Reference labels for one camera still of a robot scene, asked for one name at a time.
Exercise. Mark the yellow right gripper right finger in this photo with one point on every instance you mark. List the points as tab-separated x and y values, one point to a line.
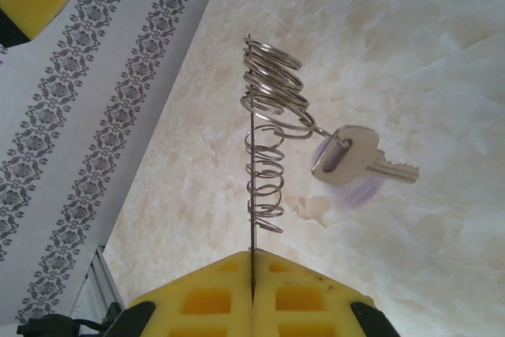
300	305

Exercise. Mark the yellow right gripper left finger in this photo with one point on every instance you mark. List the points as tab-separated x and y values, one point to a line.
205	305

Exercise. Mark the silver key with purple tag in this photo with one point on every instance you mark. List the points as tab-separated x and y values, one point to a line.
355	155

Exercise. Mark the aluminium side rail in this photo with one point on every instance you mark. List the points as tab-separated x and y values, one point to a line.
102	278

